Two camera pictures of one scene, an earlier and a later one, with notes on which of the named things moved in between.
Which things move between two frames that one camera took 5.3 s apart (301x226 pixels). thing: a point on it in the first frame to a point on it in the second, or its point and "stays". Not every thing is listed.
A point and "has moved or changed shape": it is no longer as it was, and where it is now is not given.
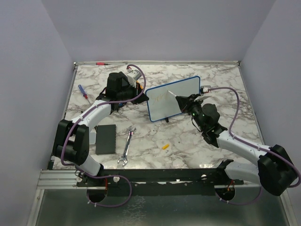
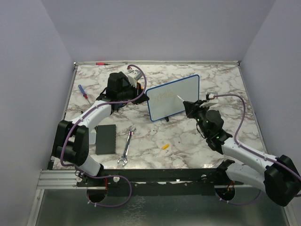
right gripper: x=184 y=100 to x=195 y=106
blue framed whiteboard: x=161 y=104 stays
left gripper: x=136 y=89 stays
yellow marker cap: x=165 y=146 stays
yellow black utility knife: x=141 y=87 stays
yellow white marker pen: x=172 y=93 has moved or changed shape
